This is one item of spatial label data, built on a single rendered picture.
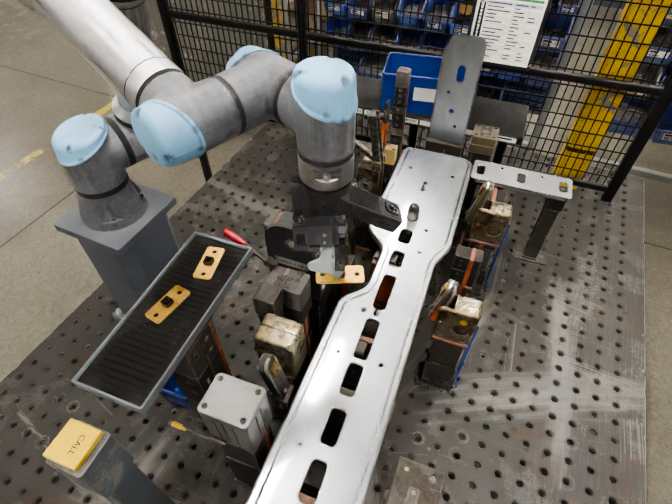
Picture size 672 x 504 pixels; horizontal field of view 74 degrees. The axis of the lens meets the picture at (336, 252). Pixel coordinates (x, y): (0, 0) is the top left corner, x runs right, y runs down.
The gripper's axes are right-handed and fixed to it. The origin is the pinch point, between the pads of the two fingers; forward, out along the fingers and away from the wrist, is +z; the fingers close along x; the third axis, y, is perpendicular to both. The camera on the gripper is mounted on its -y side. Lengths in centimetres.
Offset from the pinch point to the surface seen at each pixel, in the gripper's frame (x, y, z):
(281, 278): -12.8, 12.2, 18.4
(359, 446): 21.1, -3.0, 25.7
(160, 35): -288, 118, 78
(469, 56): -75, -39, -2
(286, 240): -17.7, 10.8, 11.4
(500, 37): -98, -56, 2
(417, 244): -29.1, -21.6, 26.0
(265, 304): -5.0, 15.1, 17.0
